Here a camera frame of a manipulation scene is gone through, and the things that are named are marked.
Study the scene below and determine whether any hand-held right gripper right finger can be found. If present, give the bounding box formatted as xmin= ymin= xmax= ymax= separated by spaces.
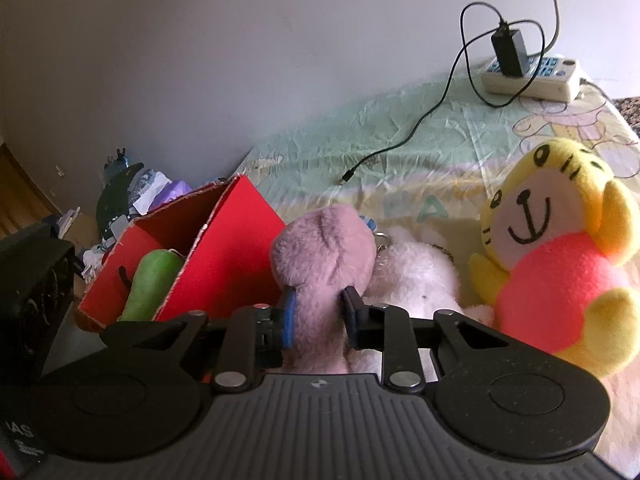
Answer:
xmin=341 ymin=285 xmax=512 ymax=394

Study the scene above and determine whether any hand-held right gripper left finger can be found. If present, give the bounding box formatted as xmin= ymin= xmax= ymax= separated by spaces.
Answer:
xmin=101 ymin=285 xmax=297 ymax=394

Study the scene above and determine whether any pink plush toy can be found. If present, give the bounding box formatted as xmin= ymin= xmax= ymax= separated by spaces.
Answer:
xmin=269 ymin=203 xmax=382 ymax=376

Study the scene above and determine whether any white plush rabbit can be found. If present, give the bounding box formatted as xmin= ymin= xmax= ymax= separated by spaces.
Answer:
xmin=345 ymin=225 xmax=497 ymax=377

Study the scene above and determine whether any red cardboard box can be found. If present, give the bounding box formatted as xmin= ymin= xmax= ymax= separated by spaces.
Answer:
xmin=76 ymin=173 xmax=289 ymax=334

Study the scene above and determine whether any yellow plush tiger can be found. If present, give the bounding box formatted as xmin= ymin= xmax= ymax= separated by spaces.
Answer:
xmin=468 ymin=137 xmax=640 ymax=379

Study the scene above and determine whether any wooden furniture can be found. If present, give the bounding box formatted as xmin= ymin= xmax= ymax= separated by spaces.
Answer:
xmin=0 ymin=141 xmax=68 ymax=240

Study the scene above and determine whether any dark green object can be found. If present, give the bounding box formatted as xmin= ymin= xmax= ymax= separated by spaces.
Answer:
xmin=96 ymin=147 xmax=146 ymax=241

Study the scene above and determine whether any green plush pear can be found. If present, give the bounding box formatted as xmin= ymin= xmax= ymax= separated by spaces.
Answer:
xmin=117 ymin=249 xmax=185 ymax=322

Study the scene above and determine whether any purple plastic bag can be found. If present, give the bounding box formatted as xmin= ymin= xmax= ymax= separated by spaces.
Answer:
xmin=150 ymin=179 xmax=194 ymax=211

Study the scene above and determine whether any printed bed sheet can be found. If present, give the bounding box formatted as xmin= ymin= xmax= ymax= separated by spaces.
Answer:
xmin=234 ymin=66 xmax=640 ymax=467

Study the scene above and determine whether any white power strip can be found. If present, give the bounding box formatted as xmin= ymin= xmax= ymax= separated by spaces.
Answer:
xmin=481 ymin=53 xmax=582 ymax=103

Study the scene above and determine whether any black charger adapter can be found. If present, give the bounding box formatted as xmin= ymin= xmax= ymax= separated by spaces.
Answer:
xmin=491 ymin=21 xmax=528 ymax=78

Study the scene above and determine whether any black charging cable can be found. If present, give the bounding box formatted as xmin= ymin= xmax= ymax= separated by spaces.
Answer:
xmin=340 ymin=1 xmax=546 ymax=186

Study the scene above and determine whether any grey power strip cable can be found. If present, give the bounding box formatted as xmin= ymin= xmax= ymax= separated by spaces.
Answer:
xmin=545 ymin=0 xmax=561 ymax=57

